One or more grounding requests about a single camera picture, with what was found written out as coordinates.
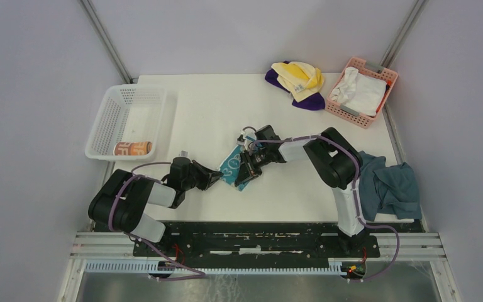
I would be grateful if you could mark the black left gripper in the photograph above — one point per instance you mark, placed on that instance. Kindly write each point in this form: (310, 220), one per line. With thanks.
(208, 175)

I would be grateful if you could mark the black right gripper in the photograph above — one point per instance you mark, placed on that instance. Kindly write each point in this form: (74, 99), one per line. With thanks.
(245, 173)

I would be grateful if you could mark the teal bunny pattern towel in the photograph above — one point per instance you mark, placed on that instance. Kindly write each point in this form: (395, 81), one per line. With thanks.
(230, 168)

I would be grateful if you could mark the cream rabbit text towel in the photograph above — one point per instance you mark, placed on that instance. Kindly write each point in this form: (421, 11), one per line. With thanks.
(132, 148)

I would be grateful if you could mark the white plastic basket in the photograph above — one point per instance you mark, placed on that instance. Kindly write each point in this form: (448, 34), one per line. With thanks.
(128, 113)

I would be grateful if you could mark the yellow cloth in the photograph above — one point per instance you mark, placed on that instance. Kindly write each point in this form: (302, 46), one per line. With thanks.
(302, 80)

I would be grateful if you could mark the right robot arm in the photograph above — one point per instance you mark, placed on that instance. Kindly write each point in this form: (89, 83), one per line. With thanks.
(334, 159)

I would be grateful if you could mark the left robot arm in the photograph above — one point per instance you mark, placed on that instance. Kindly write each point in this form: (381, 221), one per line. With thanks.
(120, 203)

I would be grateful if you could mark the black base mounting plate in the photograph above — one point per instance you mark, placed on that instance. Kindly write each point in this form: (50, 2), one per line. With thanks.
(201, 245)

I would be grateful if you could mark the purple cloth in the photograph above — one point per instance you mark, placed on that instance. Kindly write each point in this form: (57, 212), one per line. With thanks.
(315, 102)

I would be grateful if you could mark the pink plastic basket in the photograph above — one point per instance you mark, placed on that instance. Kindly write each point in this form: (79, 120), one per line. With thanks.
(371, 70)

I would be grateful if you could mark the white cloth in basket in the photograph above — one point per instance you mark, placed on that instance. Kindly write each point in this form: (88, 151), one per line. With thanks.
(359, 92)

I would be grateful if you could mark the dark teal cloth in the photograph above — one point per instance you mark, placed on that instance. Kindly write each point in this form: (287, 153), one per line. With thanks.
(391, 190)

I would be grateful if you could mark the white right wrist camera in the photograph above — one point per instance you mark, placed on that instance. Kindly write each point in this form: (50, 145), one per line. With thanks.
(245, 141)

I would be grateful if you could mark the white toothed cable rail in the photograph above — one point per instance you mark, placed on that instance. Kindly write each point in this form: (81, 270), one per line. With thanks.
(160, 267)

